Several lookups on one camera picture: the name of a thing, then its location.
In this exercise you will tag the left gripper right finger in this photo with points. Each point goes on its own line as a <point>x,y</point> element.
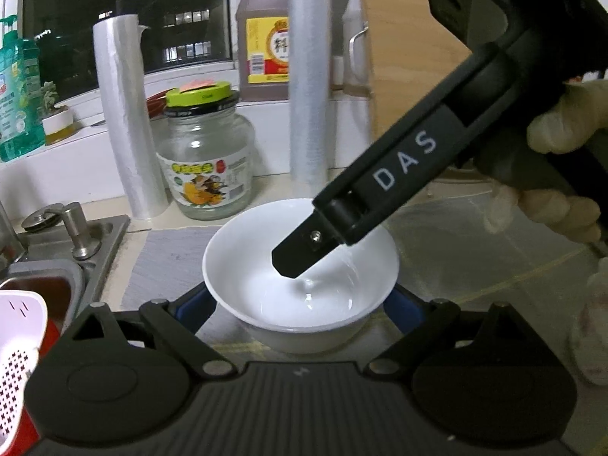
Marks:
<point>407,312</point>

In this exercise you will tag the sink drain plug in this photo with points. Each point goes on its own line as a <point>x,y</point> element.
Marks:
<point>42,219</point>

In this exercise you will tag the steel kitchen sink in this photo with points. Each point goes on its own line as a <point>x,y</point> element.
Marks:
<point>46,266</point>

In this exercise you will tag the green dish soap bottle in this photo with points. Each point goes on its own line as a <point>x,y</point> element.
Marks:
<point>21,98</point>

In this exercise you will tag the gloved right hand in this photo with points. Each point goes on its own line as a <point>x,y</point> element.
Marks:
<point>552,170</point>

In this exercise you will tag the cooking wine jug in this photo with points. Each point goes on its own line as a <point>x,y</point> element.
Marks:
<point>263,49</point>

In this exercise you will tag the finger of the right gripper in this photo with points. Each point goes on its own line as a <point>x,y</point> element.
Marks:
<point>312,240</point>

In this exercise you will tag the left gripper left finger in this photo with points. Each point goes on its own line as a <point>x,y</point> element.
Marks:
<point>174,326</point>

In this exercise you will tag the bamboo cutting board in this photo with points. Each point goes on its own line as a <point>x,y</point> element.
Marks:
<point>408,54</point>

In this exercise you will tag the plastic wrap roll tall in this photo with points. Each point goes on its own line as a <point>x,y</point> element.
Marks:
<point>309,90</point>

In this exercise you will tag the small potted plant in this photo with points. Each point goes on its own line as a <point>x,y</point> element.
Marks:
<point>57,121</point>

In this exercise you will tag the steel soap dispenser pump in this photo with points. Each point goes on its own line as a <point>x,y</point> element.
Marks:
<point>85,245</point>

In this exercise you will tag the white bowl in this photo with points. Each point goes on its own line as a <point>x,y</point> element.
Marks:
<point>318,311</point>
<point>588,336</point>

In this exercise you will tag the white bowl middle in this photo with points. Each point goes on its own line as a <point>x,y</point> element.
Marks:
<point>588,336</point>

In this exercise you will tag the oil bottle yellow cap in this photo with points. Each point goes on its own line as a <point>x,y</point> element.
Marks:
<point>355,68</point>

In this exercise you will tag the plastic wrap roll short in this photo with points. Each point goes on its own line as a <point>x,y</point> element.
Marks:
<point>120,73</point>

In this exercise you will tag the pink red strainer basket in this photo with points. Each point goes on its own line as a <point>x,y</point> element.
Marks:
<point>27,334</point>

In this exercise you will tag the glass jar green lid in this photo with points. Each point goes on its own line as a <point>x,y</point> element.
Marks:
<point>206,150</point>

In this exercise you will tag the white bowl front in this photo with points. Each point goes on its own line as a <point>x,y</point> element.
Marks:
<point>318,311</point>

